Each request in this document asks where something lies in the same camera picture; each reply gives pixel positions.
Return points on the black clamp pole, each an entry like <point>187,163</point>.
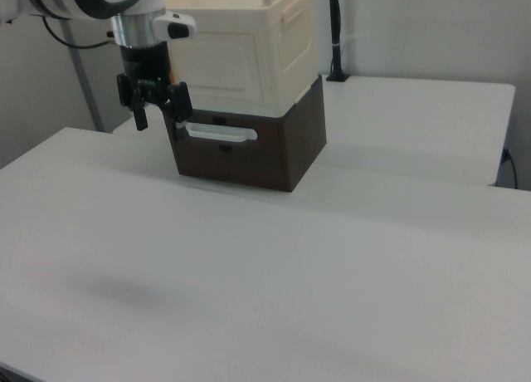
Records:
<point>337,25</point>

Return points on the dark brown wooden box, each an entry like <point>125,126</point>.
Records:
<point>249,166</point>

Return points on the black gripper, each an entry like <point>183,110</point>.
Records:
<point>145,66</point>

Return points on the grey metal post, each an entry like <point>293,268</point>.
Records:
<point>87,91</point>

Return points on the cream plastic cabinet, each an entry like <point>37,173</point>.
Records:
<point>286,45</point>

